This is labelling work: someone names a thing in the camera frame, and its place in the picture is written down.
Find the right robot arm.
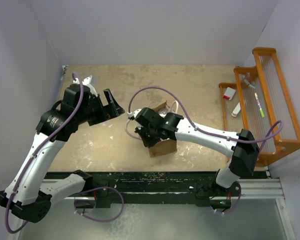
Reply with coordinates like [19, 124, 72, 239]
[133, 107, 260, 196]

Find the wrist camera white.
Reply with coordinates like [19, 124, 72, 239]
[73, 75, 98, 88]
[127, 109, 141, 120]

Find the green tipped pen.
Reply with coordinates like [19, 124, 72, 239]
[254, 92, 265, 118]

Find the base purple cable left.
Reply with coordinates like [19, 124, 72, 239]
[73, 186, 125, 223]

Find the red and white box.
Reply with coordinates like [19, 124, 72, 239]
[223, 87, 236, 101]

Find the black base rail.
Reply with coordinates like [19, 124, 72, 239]
[34, 170, 268, 208]

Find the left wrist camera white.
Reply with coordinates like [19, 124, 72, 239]
[73, 75, 98, 88]

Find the orange wooden tiered rack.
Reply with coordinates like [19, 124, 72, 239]
[218, 47, 300, 167]

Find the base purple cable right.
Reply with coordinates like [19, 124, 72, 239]
[210, 183, 243, 216]

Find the brown canvas bag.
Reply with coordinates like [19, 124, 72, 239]
[124, 100, 181, 158]

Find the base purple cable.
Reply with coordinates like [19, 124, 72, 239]
[210, 183, 243, 216]
[73, 186, 125, 223]

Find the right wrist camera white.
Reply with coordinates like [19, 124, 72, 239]
[127, 109, 141, 120]

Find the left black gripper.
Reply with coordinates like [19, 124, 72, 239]
[76, 88, 124, 126]

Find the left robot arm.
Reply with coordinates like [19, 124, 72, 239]
[0, 84, 125, 223]

